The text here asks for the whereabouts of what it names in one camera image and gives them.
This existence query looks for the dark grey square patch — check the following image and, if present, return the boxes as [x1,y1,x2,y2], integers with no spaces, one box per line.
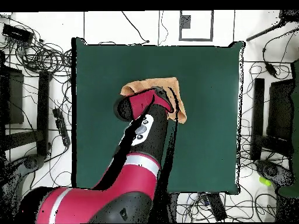
[180,14,192,29]

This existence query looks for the tangled black cables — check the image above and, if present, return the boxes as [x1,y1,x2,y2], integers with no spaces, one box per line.
[0,13,73,75]

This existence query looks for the black metal frame bar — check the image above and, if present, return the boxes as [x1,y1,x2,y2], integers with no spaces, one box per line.
[4,70,51,158]
[250,78,265,161]

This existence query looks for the yellow-green small object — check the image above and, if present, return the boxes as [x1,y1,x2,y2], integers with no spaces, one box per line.
[258,176,273,187]

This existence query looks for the black flat panel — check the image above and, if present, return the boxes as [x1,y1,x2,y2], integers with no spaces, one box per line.
[0,66,25,125]
[266,79,295,142]

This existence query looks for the thin black cable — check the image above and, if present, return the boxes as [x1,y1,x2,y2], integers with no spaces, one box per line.
[120,10,151,45]

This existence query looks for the black tripod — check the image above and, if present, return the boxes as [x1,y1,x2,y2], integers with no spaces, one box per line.
[245,9,299,42]

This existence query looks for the black power adapter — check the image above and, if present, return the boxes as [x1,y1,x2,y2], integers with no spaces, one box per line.
[264,62,279,78]

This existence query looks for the black power strip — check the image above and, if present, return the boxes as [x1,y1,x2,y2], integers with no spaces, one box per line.
[205,192,228,222]
[52,107,71,148]

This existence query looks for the orange terry towel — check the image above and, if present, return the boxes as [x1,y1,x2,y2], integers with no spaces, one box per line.
[120,76,187,124]

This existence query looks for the grey square floor frame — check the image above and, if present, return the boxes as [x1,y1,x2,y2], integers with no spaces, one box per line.
[178,10,214,42]

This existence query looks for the dark green fabric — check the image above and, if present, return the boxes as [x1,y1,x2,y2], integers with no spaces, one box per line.
[277,61,299,199]

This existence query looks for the dark green table cloth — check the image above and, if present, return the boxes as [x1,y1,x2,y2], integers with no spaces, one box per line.
[72,37,245,195]

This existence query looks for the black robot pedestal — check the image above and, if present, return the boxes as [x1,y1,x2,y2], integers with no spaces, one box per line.
[161,192,180,223]

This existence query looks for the black electronics box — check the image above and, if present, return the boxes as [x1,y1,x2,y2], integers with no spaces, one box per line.
[1,23,35,46]

